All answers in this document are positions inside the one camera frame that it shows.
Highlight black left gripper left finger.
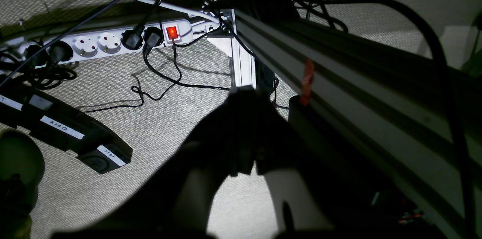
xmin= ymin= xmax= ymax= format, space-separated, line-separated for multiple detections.
xmin=53 ymin=86 xmax=256 ymax=239

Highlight aluminium table frame rail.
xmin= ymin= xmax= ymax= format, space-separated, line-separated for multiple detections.
xmin=223 ymin=10 xmax=466 ymax=237

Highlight white power strip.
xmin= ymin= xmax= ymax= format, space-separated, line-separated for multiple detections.
xmin=1 ymin=19 xmax=194 ymax=65

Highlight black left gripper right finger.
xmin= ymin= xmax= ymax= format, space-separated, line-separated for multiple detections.
xmin=257 ymin=96 xmax=444 ymax=239

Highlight thick black cable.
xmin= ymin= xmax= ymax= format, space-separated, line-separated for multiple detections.
xmin=297 ymin=0 xmax=478 ymax=239

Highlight black labelled foot pedal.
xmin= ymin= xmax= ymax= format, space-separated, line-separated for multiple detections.
xmin=0 ymin=83 xmax=133 ymax=174

